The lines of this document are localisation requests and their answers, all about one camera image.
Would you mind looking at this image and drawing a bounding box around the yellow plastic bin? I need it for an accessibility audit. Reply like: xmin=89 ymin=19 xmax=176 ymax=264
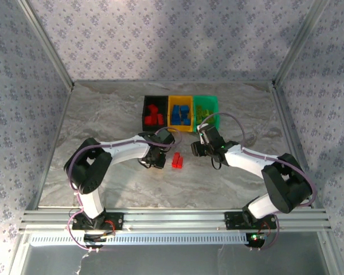
xmin=167 ymin=95 xmax=195 ymax=133

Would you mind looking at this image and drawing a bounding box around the green plastic bin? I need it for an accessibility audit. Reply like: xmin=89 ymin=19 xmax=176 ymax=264
xmin=192 ymin=95 xmax=221 ymax=134

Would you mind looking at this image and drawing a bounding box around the black plastic bin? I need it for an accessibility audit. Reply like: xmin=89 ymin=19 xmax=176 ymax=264
xmin=142 ymin=95 xmax=170 ymax=132

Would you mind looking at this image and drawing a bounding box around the grey metal panel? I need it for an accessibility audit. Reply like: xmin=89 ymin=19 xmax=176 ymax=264
xmin=17 ymin=243 xmax=333 ymax=275

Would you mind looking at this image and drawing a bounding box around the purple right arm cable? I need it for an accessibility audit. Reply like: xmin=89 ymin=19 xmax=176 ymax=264
xmin=199 ymin=112 xmax=318 ymax=253

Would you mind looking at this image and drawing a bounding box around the aluminium mounting rail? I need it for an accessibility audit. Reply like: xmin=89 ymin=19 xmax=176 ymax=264
xmin=18 ymin=208 xmax=333 ymax=233

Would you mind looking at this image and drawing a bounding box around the wide aluminium side rail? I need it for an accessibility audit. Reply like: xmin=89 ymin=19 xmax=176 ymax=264
xmin=271 ymin=81 xmax=318 ymax=210

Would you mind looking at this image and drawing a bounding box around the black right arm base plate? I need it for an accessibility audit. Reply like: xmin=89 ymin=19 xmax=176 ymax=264
xmin=224 ymin=211 xmax=277 ymax=230

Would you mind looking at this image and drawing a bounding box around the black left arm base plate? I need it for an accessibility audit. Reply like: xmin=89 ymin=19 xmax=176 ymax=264
xmin=71 ymin=210 xmax=124 ymax=231

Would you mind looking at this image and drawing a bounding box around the white slotted cable duct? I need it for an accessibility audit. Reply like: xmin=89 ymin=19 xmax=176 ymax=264
xmin=30 ymin=232 xmax=255 ymax=246

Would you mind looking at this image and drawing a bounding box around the thin aluminium side rail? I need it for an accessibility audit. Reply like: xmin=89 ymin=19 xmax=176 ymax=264
xmin=25 ymin=84 xmax=75 ymax=211

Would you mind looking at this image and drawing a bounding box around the aluminium frame post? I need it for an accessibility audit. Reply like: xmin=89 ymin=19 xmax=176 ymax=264
xmin=273 ymin=0 xmax=332 ymax=85
xmin=17 ymin=0 xmax=75 ymax=89

